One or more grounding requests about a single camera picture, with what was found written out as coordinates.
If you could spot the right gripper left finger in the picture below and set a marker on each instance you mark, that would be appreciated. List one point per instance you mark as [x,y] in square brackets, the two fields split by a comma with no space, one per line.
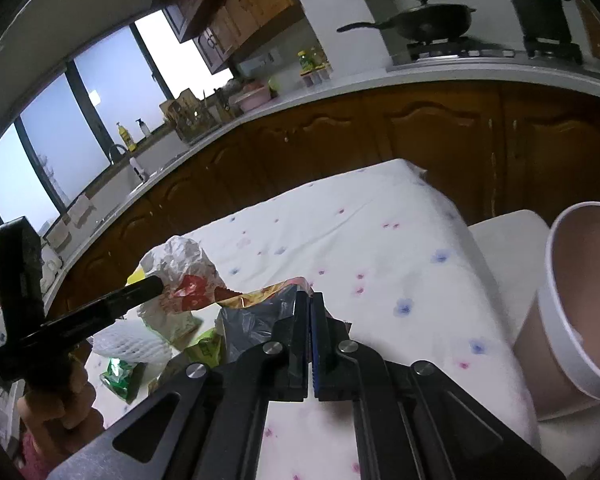
[204,423]

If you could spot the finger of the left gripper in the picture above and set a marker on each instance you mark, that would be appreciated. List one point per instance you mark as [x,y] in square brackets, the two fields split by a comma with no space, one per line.
[104,311]

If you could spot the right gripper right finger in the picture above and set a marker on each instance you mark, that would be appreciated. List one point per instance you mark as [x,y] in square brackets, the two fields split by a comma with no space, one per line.
[413,421]

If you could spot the silver red snack bag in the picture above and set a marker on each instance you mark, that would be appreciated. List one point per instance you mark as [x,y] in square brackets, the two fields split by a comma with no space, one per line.
[248,319]

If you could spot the white kitchen countertop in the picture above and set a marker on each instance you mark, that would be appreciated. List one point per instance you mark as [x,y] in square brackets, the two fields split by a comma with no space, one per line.
[330,105]

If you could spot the pink round trash bin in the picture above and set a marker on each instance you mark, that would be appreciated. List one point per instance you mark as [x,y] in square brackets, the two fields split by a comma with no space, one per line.
[558,347]

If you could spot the person's left hand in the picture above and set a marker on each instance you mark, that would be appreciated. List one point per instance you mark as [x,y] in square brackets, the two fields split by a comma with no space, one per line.
[58,425]

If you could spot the white foam fruit net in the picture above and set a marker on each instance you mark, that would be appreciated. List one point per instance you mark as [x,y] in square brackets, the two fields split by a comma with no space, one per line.
[131,341]

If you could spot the green plastic wrapper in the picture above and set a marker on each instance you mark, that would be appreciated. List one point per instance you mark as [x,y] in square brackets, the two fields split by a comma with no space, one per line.
[123,379]

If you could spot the green juice pouch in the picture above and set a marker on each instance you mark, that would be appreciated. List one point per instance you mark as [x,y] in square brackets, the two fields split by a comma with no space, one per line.
[208,349]

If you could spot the crumpled white paper wrapper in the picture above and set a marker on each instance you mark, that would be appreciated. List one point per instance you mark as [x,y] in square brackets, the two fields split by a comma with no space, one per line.
[189,280]

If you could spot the white floral tablecloth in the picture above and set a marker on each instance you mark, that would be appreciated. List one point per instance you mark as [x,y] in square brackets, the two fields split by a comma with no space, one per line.
[392,257]

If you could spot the sink faucet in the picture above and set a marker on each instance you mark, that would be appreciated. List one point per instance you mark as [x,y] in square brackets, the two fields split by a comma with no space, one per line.
[118,153]

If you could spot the yellow dish soap bottle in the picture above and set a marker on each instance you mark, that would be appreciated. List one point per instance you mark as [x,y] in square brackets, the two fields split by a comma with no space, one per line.
[126,138]

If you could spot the white pump bottle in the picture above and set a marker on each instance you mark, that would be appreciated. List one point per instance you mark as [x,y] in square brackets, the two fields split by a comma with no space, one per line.
[143,128]

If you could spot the dish drying rack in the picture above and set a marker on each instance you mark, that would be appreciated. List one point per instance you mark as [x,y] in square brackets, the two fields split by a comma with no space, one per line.
[188,116]

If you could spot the brown lower cabinets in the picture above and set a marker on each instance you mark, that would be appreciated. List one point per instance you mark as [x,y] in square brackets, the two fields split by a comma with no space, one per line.
[355,150]

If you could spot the brown cabinets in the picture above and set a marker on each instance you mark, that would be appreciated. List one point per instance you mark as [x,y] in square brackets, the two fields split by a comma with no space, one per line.
[355,150]
[227,31]

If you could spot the pink basin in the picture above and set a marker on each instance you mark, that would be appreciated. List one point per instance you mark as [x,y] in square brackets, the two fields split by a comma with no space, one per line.
[253,98]

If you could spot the seasoning bottles rack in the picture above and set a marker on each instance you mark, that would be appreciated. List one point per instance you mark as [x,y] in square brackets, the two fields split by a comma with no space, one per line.
[314,67]

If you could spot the brown upper cabinets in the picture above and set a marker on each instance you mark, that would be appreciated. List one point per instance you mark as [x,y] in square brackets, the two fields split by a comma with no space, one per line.
[227,31]

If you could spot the gas stove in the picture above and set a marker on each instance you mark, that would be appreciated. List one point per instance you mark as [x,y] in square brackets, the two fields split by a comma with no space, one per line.
[469,49]

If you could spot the black wok with lid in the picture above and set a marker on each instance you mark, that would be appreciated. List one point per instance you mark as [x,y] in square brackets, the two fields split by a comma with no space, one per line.
[424,23]

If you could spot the black stock pot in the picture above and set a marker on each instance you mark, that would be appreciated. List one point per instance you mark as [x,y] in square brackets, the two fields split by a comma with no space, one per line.
[542,20]

